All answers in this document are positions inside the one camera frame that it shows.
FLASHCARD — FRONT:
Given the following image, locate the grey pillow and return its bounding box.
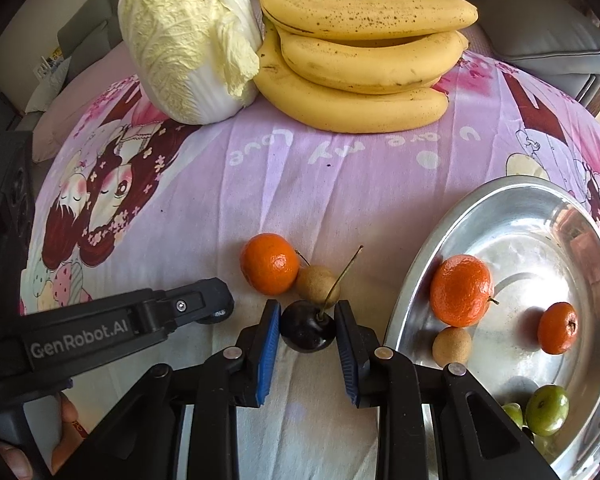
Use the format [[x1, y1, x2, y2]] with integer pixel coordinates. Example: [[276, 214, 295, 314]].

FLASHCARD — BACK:
[[470, 0, 600, 106]]

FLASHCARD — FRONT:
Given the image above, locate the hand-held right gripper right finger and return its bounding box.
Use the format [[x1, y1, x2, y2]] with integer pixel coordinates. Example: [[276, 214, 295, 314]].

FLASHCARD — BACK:
[[333, 300, 561, 480]]

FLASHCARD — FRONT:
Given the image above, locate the large orange tangerine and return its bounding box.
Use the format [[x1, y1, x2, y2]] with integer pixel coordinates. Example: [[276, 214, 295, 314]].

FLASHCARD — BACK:
[[430, 255, 496, 328]]

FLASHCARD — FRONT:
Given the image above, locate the dark cherry with stem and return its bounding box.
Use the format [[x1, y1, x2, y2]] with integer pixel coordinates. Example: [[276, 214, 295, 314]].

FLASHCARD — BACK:
[[280, 246, 365, 354]]

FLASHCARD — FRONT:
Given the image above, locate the printed blanket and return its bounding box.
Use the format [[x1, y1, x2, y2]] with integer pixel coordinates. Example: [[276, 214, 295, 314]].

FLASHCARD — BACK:
[[20, 0, 600, 480]]

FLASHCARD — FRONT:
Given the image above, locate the napa cabbage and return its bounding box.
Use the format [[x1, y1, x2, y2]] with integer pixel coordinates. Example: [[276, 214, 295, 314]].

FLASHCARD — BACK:
[[117, 0, 261, 126]]

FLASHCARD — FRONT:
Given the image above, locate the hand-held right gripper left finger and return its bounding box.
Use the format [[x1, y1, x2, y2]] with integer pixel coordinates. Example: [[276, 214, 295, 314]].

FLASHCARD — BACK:
[[62, 299, 282, 480]]

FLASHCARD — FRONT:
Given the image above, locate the brown longan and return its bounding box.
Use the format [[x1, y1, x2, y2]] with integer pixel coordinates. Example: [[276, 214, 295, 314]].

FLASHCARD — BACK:
[[294, 265, 341, 308], [432, 326, 473, 368]]

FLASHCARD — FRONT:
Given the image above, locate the steel plate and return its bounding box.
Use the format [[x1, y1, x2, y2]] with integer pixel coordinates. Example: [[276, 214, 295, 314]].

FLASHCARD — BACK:
[[382, 176, 600, 480]]

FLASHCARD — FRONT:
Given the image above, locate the small orange tangerine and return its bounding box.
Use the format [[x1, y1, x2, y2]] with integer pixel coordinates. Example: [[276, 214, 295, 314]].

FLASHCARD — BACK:
[[537, 302, 579, 356]]

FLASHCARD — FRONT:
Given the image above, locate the person's left hand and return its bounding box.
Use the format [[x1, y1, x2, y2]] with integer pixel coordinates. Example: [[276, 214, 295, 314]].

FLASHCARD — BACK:
[[0, 392, 88, 480]]

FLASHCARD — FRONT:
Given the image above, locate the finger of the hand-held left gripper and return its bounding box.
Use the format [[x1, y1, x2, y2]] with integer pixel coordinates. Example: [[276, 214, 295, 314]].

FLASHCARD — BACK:
[[130, 277, 236, 335]]

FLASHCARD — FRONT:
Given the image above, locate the grey sofa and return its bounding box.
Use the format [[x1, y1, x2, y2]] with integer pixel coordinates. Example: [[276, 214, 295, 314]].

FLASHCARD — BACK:
[[57, 0, 131, 61]]

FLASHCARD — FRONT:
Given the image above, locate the spotted yellow banana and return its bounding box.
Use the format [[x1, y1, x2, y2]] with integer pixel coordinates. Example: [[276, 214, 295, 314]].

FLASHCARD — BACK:
[[248, 0, 480, 42]]

